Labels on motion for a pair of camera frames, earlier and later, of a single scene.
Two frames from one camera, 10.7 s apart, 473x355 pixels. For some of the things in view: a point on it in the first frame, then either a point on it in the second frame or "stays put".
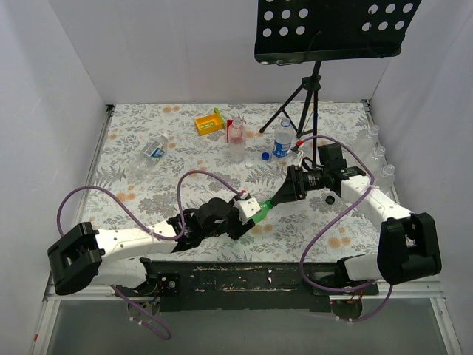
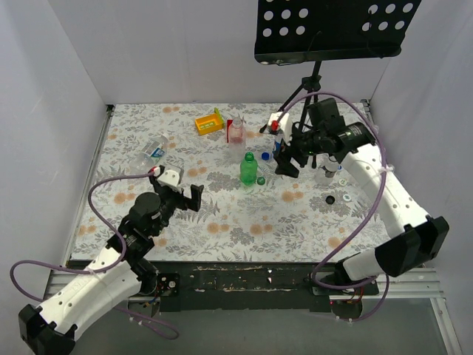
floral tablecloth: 209,170 stays put
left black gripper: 236,225 -> 183,197
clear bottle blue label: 149,156 stays put
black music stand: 305,31 stays put
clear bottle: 237,145 stays put
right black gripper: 293,183 -> 293,149
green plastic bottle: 264,208 -> 249,169
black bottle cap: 329,200 stays put
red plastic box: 228,123 stays put
